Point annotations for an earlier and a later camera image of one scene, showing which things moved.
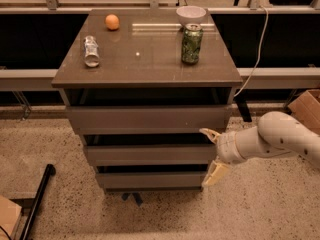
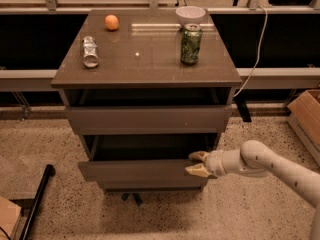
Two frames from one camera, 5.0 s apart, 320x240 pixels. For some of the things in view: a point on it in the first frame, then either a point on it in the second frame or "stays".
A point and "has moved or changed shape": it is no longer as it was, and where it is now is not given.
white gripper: x=227 y=148 → x=214 y=163
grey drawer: x=152 y=155 has moved or changed shape
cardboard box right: x=306 y=108 stays
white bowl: x=191 y=14 stays
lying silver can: x=91 y=51 stays
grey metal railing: x=261 y=78 stays
